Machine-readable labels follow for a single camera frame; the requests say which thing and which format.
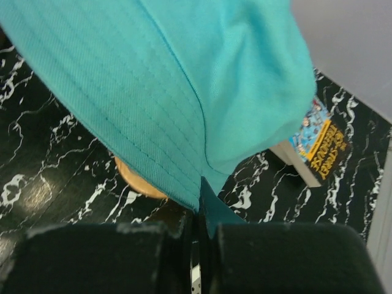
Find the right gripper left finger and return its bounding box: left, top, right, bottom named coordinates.
left=1, top=211, right=192, bottom=293

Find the colourful treehouse book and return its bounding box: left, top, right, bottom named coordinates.
left=269, top=97, right=352, bottom=187

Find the teal bucket hat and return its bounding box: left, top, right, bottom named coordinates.
left=0, top=0, right=318, bottom=212

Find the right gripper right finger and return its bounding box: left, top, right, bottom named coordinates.
left=198, top=177, right=386, bottom=294

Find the light wooden hat stand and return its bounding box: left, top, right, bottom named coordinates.
left=114, top=156, right=168, bottom=199

